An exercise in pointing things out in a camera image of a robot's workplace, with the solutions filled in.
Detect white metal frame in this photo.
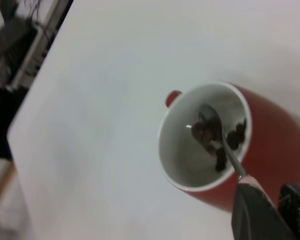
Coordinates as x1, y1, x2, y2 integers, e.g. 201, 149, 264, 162
5, 0, 61, 91

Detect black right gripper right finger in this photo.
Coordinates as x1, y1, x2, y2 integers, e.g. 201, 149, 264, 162
277, 184, 300, 240

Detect dark coffee beans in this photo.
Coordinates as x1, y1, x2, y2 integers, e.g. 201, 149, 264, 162
191, 119, 248, 173

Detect dark grey equipment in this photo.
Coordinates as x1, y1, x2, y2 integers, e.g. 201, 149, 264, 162
0, 19, 39, 86

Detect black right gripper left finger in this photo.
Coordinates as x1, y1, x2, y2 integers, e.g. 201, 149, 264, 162
231, 183, 298, 240

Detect steel spoon with pink handle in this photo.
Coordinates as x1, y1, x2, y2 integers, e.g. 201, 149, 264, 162
197, 103, 276, 209

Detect red ceramic mug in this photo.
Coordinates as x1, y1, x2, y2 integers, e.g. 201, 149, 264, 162
157, 80, 300, 216

